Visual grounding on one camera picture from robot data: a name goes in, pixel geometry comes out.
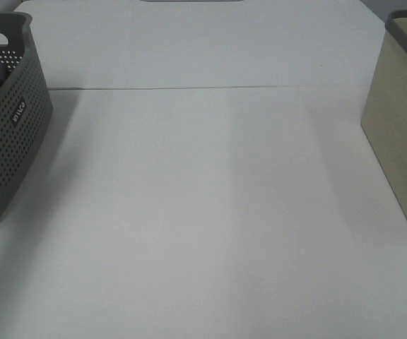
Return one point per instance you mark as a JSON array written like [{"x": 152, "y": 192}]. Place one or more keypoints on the grey perforated plastic basket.
[{"x": 25, "y": 108}]

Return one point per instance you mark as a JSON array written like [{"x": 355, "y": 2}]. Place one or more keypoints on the beige basket with grey rim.
[{"x": 384, "y": 118}]

